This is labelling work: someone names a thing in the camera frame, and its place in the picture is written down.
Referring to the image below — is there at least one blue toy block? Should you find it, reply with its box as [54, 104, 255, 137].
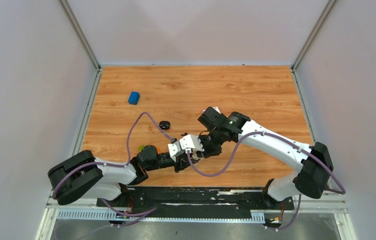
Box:
[128, 91, 140, 105]

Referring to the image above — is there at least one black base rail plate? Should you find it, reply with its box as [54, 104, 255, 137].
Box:
[108, 186, 294, 220]

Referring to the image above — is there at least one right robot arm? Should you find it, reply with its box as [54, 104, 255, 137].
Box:
[198, 107, 333, 209]

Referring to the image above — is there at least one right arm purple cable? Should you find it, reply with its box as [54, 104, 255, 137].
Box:
[186, 131, 346, 232]

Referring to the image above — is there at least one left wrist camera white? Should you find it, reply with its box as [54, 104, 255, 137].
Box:
[168, 141, 183, 162]

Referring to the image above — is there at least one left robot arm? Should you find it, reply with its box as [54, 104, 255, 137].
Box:
[48, 145, 190, 207]

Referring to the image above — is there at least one orange green toy block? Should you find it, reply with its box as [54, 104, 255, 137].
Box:
[138, 145, 159, 153]

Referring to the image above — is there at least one red pink small box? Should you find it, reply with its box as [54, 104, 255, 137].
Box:
[213, 106, 221, 113]

